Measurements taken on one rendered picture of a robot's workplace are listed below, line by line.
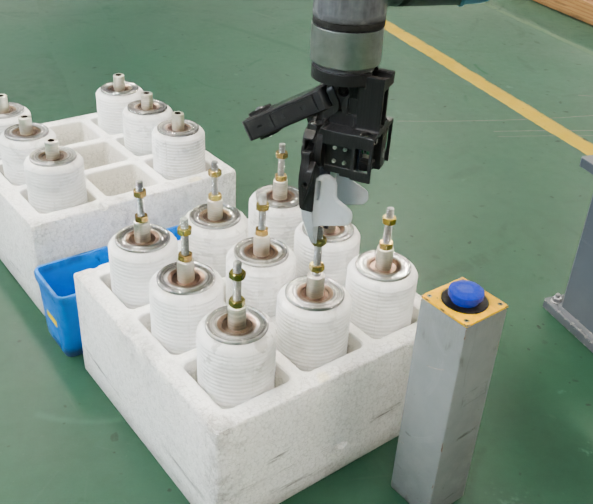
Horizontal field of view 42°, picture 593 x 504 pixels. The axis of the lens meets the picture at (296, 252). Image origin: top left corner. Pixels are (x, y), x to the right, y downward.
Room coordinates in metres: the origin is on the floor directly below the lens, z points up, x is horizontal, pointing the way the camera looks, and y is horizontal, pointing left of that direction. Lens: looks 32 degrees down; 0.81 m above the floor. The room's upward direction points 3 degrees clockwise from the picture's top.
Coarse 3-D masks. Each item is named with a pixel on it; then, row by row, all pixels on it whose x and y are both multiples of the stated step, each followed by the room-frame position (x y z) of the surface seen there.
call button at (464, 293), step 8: (464, 280) 0.73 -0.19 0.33; (448, 288) 0.72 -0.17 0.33; (456, 288) 0.72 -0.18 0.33; (464, 288) 0.72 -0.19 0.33; (472, 288) 0.72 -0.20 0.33; (480, 288) 0.72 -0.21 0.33; (456, 296) 0.70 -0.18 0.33; (464, 296) 0.70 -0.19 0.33; (472, 296) 0.70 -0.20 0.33; (480, 296) 0.71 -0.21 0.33; (456, 304) 0.71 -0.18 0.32; (464, 304) 0.70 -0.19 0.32; (472, 304) 0.70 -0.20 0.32
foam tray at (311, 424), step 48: (96, 288) 0.89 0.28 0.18; (96, 336) 0.88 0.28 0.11; (144, 336) 0.79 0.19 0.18; (144, 384) 0.76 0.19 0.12; (192, 384) 0.70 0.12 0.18; (288, 384) 0.71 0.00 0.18; (336, 384) 0.73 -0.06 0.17; (384, 384) 0.79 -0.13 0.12; (144, 432) 0.77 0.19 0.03; (192, 432) 0.66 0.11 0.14; (240, 432) 0.64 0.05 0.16; (288, 432) 0.69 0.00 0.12; (336, 432) 0.74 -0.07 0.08; (384, 432) 0.80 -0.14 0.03; (192, 480) 0.67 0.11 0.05; (240, 480) 0.64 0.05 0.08; (288, 480) 0.69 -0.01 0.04
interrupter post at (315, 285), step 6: (312, 276) 0.80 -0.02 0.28; (324, 276) 0.80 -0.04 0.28; (312, 282) 0.79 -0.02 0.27; (318, 282) 0.79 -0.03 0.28; (306, 288) 0.80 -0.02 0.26; (312, 288) 0.79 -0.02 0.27; (318, 288) 0.79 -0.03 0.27; (306, 294) 0.80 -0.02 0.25; (312, 294) 0.79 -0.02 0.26; (318, 294) 0.79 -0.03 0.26
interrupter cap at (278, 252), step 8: (248, 240) 0.92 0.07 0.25; (272, 240) 0.93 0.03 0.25; (240, 248) 0.90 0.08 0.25; (248, 248) 0.90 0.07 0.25; (272, 248) 0.91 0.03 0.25; (280, 248) 0.90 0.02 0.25; (240, 256) 0.88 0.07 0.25; (248, 256) 0.88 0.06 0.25; (256, 256) 0.89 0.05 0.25; (272, 256) 0.89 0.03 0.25; (280, 256) 0.89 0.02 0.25; (248, 264) 0.86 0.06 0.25; (256, 264) 0.86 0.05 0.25; (264, 264) 0.86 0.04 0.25; (272, 264) 0.86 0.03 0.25
